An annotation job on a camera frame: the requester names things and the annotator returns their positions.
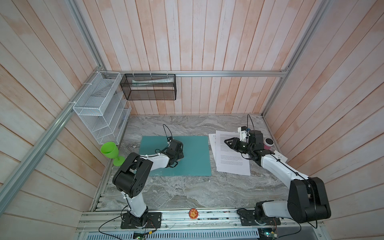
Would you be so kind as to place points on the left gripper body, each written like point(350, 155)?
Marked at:
point(179, 155)

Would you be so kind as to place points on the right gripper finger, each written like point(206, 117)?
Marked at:
point(232, 141)
point(234, 147)

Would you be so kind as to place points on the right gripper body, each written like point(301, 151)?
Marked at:
point(245, 148)

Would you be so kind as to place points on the printed paper sheet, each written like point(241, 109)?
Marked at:
point(227, 160)

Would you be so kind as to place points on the green file folder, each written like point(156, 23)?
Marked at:
point(196, 161)

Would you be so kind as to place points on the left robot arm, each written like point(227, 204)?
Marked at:
point(132, 175)

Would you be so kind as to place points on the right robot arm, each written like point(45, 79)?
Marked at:
point(307, 199)

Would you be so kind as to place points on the pink cylindrical speaker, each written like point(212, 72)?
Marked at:
point(268, 143)

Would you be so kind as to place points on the printed paper stack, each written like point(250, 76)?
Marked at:
point(212, 139)

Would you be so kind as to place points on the white power socket cube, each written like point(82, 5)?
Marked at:
point(277, 156)

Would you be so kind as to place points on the green plastic goblet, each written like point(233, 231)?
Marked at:
point(111, 151)

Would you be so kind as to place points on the black mesh basket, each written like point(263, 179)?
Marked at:
point(149, 87)

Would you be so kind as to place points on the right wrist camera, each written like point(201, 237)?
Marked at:
point(243, 131)

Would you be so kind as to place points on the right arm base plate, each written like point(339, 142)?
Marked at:
point(256, 218)

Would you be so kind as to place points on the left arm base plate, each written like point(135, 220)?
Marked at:
point(147, 220)

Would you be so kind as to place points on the white wire mesh shelf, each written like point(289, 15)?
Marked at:
point(103, 109)

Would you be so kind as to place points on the aluminium front rail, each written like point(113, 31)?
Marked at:
point(110, 221)

